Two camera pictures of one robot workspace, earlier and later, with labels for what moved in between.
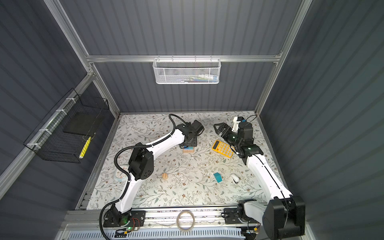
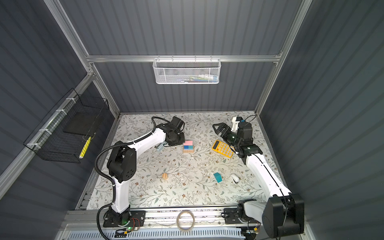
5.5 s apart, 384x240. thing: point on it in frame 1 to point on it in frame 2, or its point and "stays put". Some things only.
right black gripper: [224, 126] stays put
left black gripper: [194, 143] to [181, 142]
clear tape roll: [178, 222] stays put
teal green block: [218, 177] stays put
